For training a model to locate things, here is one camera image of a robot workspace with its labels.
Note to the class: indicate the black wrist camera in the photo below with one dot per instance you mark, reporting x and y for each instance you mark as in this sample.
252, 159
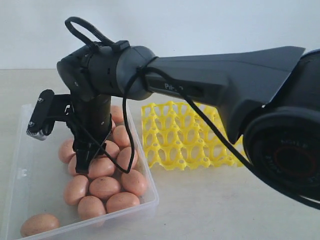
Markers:
40, 124

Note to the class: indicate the yellow plastic egg tray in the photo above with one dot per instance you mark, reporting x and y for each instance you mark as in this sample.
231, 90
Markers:
176, 137

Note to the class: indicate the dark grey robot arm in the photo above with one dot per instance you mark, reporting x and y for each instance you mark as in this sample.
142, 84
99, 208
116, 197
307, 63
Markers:
269, 97

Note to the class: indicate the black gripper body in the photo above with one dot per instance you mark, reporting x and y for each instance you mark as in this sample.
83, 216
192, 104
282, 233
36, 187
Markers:
90, 122

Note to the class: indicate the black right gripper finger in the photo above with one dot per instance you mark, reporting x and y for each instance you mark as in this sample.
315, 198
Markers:
82, 161

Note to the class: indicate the clear plastic box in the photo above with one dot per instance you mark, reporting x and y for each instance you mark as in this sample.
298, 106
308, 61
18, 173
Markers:
37, 181

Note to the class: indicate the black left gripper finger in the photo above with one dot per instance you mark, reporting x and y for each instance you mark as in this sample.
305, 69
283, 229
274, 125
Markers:
96, 153

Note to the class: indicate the brown egg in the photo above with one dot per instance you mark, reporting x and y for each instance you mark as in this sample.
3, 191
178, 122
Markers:
111, 148
117, 114
76, 189
124, 156
120, 136
104, 187
101, 167
90, 207
121, 201
72, 166
134, 182
65, 151
39, 223

